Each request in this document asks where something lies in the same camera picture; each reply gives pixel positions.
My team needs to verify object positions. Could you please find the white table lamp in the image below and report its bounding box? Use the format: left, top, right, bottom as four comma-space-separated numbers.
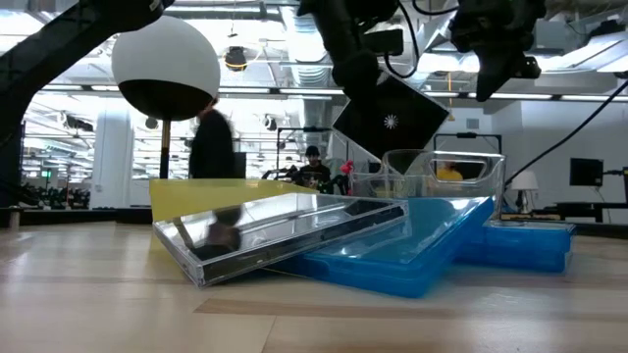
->
509, 170, 541, 201

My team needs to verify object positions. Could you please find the white pillar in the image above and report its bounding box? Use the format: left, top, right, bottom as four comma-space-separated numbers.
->
90, 97, 135, 210

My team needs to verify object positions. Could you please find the clear plastic bin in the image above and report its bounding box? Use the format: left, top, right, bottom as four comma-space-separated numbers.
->
348, 148, 507, 222

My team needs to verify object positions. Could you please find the person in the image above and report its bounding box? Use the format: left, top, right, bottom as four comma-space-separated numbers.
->
188, 95, 237, 180
295, 144, 333, 191
435, 161, 465, 183

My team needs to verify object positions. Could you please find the white globe lamp black stand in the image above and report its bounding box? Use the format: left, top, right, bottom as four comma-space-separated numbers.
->
111, 14, 222, 227

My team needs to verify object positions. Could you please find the yellow translucent plastic bin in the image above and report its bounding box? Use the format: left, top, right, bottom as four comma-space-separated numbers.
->
149, 177, 320, 231

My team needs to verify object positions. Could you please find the black background table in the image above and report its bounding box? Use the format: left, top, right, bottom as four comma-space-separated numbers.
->
532, 200, 628, 225

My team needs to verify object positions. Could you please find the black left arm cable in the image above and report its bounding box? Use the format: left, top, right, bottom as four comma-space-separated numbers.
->
384, 0, 422, 80

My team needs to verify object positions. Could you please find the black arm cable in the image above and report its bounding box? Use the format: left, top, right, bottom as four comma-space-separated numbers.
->
384, 0, 422, 80
412, 0, 460, 17

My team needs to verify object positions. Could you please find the blue plastic case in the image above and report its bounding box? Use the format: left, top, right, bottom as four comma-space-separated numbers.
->
453, 220, 577, 275
264, 195, 496, 299

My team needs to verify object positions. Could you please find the black cabinet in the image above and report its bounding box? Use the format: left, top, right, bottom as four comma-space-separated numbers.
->
0, 122, 26, 208

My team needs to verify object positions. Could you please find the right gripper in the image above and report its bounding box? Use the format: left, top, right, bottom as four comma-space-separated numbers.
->
450, 0, 547, 102

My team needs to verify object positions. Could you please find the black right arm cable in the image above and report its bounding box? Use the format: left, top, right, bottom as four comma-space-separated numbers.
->
412, 0, 460, 17

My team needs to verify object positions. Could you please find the long black power cable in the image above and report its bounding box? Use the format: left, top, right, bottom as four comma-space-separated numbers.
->
504, 77, 628, 186

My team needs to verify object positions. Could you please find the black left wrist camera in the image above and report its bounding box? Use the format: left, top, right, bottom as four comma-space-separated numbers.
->
363, 27, 405, 57

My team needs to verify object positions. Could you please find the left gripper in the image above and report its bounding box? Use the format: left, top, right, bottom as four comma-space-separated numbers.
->
297, 0, 401, 99

